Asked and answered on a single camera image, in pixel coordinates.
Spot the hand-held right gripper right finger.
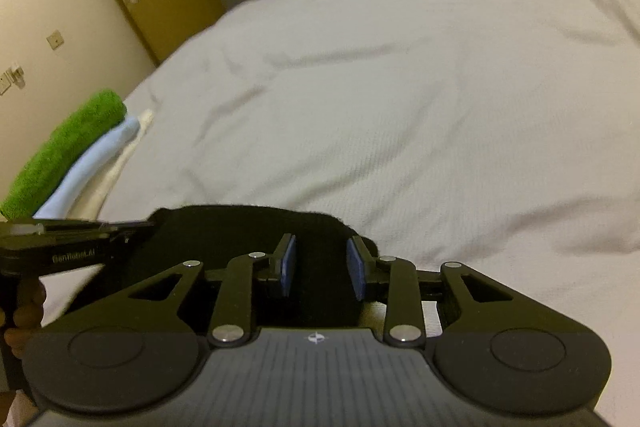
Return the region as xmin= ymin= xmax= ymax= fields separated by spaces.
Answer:
xmin=346 ymin=234 xmax=527 ymax=349

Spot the person's left hand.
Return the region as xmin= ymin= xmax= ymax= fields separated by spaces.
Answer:
xmin=0 ymin=279 xmax=49 ymax=361

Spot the white bed sheet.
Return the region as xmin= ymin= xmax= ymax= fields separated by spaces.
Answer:
xmin=99 ymin=0 xmax=640 ymax=427

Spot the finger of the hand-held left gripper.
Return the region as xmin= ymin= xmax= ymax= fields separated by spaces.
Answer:
xmin=97 ymin=219 xmax=157 ymax=242

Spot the black cloth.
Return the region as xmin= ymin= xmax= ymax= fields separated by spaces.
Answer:
xmin=95 ymin=204 xmax=382 ymax=334

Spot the light blue folded cloth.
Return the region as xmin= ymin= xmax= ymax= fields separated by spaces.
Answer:
xmin=32 ymin=114 xmax=140 ymax=221

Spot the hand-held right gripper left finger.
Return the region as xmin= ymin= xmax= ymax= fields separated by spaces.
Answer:
xmin=127 ymin=232 xmax=299 ymax=349

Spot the white folded cloth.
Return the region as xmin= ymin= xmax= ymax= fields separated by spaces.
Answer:
xmin=70 ymin=108 xmax=155 ymax=221

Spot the green towel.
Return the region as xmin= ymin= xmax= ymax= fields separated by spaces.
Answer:
xmin=0 ymin=90 xmax=127 ymax=219

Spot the wall socket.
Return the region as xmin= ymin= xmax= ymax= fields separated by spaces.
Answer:
xmin=0 ymin=64 xmax=26 ymax=96

